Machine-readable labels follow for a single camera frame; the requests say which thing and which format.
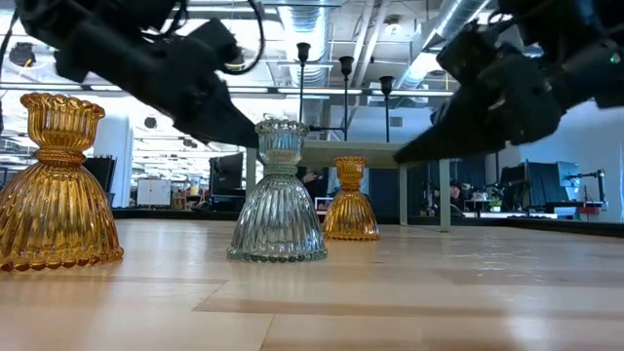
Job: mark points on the person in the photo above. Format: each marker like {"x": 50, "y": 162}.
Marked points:
{"x": 312, "y": 180}
{"x": 456, "y": 195}

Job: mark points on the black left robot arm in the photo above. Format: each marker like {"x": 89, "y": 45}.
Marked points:
{"x": 97, "y": 14}

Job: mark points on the black standing screen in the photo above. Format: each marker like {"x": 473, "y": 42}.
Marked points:
{"x": 100, "y": 175}

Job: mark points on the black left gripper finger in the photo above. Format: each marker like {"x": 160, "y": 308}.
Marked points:
{"x": 226, "y": 109}
{"x": 205, "y": 127}

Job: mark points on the small green desk plant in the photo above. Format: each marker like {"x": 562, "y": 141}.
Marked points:
{"x": 495, "y": 204}

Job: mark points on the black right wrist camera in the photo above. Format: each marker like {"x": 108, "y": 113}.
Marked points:
{"x": 465, "y": 53}

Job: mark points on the amber ribbed glass candle holder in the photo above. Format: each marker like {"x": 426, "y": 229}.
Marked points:
{"x": 350, "y": 209}
{"x": 58, "y": 209}

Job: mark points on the black computer monitor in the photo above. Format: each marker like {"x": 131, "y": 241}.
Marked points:
{"x": 226, "y": 175}

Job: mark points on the medium black candlestick holder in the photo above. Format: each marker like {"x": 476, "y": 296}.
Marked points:
{"x": 346, "y": 97}

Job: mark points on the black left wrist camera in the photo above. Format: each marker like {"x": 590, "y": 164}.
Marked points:
{"x": 214, "y": 44}

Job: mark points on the white cabinet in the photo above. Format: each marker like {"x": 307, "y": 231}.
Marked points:
{"x": 153, "y": 192}

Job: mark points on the black aluminium table frame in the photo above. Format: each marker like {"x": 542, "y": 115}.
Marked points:
{"x": 170, "y": 213}

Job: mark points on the black ceiling-mounted device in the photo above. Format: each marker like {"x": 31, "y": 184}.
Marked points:
{"x": 23, "y": 53}

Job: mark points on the clear ribbed glass candle holder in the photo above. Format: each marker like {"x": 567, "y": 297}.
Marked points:
{"x": 279, "y": 209}

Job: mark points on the mint green perforated metal shelf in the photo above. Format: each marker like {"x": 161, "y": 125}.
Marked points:
{"x": 331, "y": 155}

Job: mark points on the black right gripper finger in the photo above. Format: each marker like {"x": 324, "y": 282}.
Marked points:
{"x": 468, "y": 122}
{"x": 463, "y": 147}

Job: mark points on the tall black candlestick holder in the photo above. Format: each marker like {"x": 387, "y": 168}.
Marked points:
{"x": 303, "y": 88}

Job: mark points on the silver ribbed ventilation duct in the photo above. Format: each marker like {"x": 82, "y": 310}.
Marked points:
{"x": 307, "y": 24}

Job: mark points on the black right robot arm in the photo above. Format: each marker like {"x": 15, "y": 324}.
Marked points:
{"x": 585, "y": 29}

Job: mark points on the dark desk monitor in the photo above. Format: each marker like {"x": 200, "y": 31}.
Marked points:
{"x": 531, "y": 183}

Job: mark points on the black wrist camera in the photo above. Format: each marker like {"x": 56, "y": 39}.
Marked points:
{"x": 465, "y": 53}
{"x": 214, "y": 44}

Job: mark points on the long horizontal light bar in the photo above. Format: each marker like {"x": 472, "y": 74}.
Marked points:
{"x": 317, "y": 90}

